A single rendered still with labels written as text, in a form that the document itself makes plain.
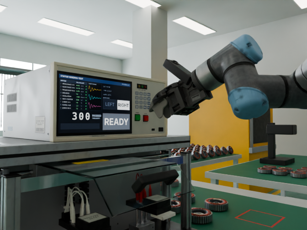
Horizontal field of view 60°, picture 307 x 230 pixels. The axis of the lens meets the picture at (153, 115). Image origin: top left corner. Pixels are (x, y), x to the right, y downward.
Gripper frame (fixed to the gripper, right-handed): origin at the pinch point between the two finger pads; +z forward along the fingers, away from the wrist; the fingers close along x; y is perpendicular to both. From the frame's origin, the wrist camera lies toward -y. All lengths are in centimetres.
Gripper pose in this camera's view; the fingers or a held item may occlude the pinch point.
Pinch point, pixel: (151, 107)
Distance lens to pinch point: 83.4
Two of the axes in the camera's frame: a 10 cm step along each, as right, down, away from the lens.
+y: 3.1, 9.0, -3.2
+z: -6.6, 4.4, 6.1
